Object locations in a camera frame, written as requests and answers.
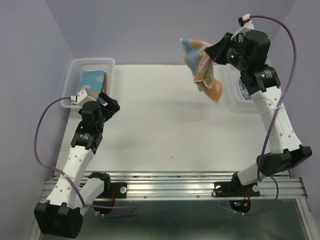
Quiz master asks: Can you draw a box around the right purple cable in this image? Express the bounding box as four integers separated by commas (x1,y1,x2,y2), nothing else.
233,15,298,216

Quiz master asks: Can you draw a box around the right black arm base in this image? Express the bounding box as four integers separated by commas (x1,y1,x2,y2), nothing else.
212,172,260,198

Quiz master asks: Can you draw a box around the white plastic basket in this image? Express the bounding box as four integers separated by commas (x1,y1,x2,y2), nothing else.
226,64,257,112
62,57,115,105

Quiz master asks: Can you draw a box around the light blue spotted towel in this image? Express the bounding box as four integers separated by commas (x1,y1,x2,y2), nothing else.
78,69,105,100

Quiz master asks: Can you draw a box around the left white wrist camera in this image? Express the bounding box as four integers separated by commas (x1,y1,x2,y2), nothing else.
69,87,95,109

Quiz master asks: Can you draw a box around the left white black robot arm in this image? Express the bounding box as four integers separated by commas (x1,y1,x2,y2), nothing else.
34,88,120,239

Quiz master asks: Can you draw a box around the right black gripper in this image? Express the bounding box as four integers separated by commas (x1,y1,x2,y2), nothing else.
207,31,252,72

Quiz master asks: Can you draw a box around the left white plastic basket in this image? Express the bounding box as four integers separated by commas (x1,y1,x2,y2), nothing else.
62,57,115,105

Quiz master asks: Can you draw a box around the aluminium mounting rail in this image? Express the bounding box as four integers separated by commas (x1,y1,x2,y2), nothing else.
109,171,308,202

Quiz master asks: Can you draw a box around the orange pink patterned towel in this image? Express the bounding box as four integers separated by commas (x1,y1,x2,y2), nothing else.
180,38,223,103

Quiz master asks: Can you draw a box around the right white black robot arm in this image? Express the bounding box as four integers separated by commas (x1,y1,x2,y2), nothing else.
205,30,312,195

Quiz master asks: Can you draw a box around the right white plastic basket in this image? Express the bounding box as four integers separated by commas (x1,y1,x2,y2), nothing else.
226,64,257,112

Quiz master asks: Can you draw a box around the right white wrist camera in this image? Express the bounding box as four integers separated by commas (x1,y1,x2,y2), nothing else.
231,13,255,40

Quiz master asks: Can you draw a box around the white blue patterned towel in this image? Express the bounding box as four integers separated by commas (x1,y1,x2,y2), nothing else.
237,78,252,101

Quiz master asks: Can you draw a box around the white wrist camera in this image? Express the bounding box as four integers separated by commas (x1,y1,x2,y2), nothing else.
69,87,95,109
231,13,255,40

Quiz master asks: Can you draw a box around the brown orange towel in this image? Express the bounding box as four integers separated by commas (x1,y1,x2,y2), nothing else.
103,72,108,94

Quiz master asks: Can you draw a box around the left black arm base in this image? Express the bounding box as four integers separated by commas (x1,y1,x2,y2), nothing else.
88,172,128,200

